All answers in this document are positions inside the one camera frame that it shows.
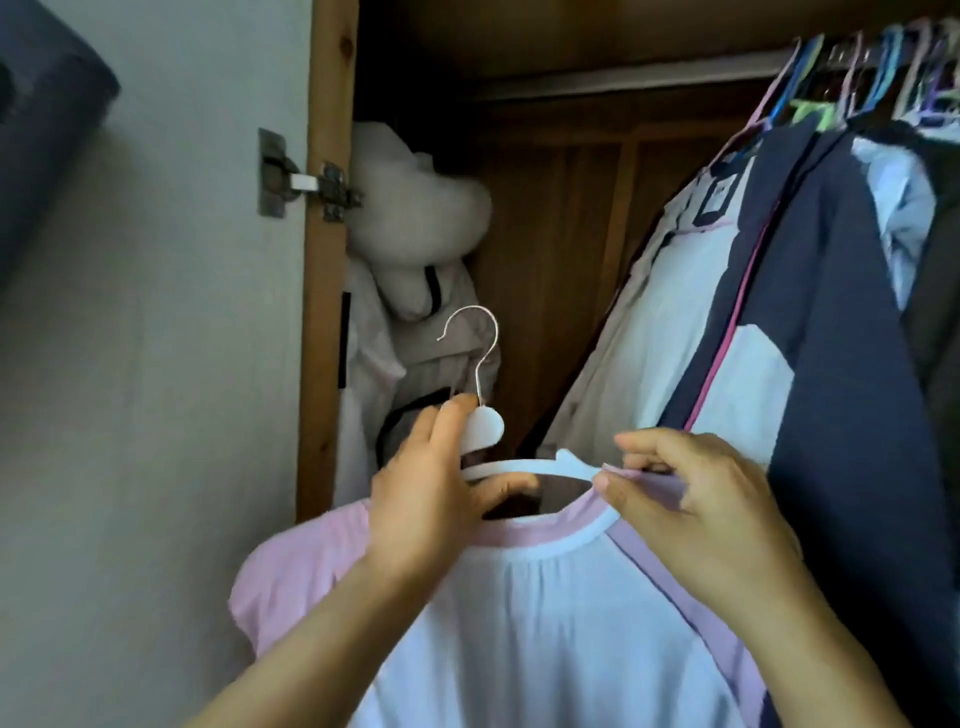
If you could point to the person's right hand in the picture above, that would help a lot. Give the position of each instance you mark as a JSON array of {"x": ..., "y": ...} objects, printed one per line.
[{"x": 712, "y": 517}]

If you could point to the person's left hand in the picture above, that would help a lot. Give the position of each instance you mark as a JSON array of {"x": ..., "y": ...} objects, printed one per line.
[{"x": 416, "y": 510}]

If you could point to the person's left middle finger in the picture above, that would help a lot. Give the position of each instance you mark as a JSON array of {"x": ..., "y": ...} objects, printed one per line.
[{"x": 421, "y": 435}]

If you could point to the person's right thumb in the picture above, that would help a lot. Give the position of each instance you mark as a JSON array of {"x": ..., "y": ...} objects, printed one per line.
[{"x": 616, "y": 499}]

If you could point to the person's left thumb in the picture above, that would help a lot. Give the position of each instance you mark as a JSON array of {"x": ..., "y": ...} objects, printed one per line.
[{"x": 506, "y": 489}]

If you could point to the white hanger with metal hook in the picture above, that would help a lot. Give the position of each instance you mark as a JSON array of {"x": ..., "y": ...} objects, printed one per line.
[{"x": 525, "y": 469}]

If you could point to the pink and white shirt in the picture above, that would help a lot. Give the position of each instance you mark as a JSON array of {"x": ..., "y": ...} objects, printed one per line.
[{"x": 540, "y": 630}]

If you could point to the person's left forearm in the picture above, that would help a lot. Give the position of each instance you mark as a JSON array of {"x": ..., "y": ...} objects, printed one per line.
[{"x": 322, "y": 652}]

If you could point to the person's right forearm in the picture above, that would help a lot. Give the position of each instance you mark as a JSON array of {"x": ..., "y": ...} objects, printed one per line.
[{"x": 810, "y": 660}]

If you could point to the white garment with navy pattern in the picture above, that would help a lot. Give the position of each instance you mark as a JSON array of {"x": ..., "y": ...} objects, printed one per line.
[{"x": 660, "y": 315}]

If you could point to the white hooded jacket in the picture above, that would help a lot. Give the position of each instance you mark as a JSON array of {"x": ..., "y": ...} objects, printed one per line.
[{"x": 405, "y": 225}]

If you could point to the brown wooden wardrobe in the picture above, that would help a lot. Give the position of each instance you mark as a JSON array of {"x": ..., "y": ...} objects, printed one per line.
[{"x": 555, "y": 225}]

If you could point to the navy and white jacket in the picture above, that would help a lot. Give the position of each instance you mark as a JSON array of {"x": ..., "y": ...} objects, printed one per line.
[{"x": 840, "y": 375}]

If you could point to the white wardrobe door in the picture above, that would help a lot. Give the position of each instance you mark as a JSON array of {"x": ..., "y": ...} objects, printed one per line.
[{"x": 150, "y": 375}]

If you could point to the metal door hinge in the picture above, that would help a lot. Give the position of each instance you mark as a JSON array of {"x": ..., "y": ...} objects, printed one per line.
[{"x": 281, "y": 176}]

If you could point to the dark grey garment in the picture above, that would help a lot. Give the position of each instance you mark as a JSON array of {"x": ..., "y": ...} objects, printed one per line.
[{"x": 937, "y": 315}]

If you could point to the light blue shirt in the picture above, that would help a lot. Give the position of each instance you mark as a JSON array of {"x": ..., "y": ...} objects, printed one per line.
[{"x": 904, "y": 202}]

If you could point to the row of coloured hangers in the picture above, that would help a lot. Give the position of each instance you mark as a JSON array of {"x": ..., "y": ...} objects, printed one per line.
[{"x": 862, "y": 75}]

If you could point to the pale wardrobe rail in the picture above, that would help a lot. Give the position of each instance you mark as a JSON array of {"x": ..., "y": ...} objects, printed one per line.
[{"x": 622, "y": 77}]

